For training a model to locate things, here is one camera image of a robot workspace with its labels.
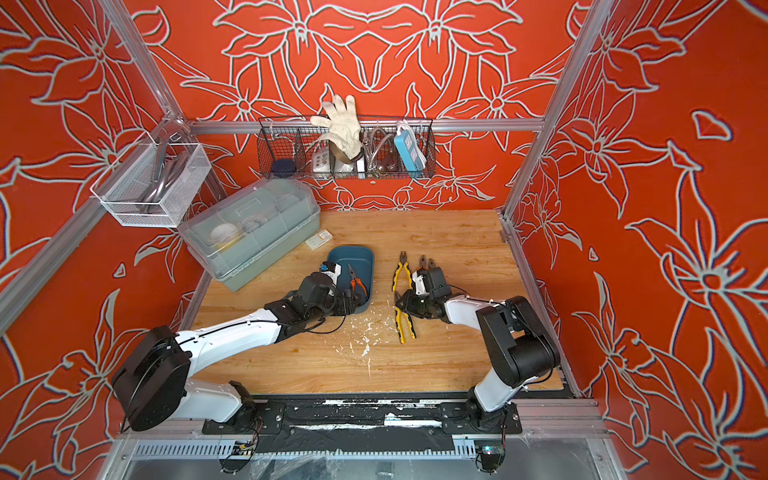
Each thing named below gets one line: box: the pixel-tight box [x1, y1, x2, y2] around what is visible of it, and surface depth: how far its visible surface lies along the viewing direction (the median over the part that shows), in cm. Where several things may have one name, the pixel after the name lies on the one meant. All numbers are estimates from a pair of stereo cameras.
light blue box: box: [394, 130, 426, 173], surface depth 89 cm
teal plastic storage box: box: [327, 245, 375, 314], surface depth 103 cm
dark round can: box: [272, 159, 296, 178], surface depth 100 cm
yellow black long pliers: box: [394, 307, 417, 344], surface depth 89 cm
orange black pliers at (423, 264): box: [416, 254, 436, 272], surface depth 106 cm
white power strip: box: [312, 150, 331, 180], surface depth 95 cm
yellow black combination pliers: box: [391, 250, 413, 292], surface depth 103 cm
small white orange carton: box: [304, 229, 333, 251], surface depth 112 cm
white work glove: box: [310, 95, 363, 163], surface depth 90 cm
